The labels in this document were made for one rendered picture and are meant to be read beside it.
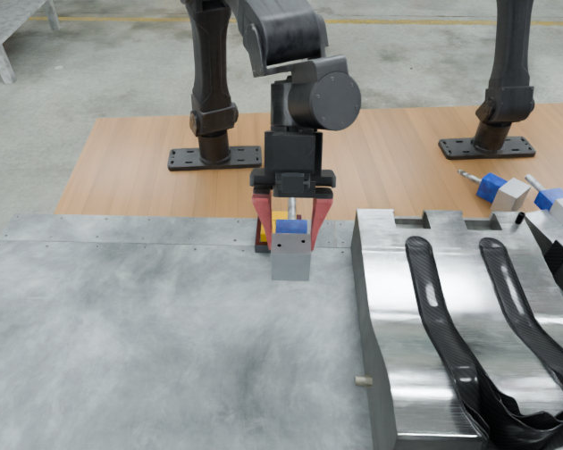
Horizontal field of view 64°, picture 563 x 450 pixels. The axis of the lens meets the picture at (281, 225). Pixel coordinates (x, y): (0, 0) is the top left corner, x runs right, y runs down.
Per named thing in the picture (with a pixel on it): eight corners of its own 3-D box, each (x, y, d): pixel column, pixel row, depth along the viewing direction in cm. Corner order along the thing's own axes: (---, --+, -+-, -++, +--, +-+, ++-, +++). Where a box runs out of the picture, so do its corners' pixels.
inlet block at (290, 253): (275, 212, 69) (274, 185, 65) (307, 213, 69) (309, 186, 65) (271, 280, 59) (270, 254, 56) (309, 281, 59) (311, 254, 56)
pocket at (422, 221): (388, 225, 75) (391, 208, 72) (420, 226, 75) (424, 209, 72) (391, 245, 71) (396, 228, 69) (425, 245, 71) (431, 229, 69)
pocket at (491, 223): (453, 227, 75) (459, 210, 72) (486, 228, 74) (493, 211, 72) (460, 246, 71) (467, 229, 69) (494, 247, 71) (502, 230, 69)
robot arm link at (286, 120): (331, 137, 52) (333, 73, 50) (285, 137, 50) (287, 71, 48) (304, 133, 58) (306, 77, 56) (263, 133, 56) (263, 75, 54)
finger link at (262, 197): (309, 258, 55) (313, 181, 52) (250, 256, 55) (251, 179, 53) (307, 242, 61) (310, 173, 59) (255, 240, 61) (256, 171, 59)
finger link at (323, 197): (331, 258, 55) (334, 181, 52) (272, 257, 55) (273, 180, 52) (326, 242, 61) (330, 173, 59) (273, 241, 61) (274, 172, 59)
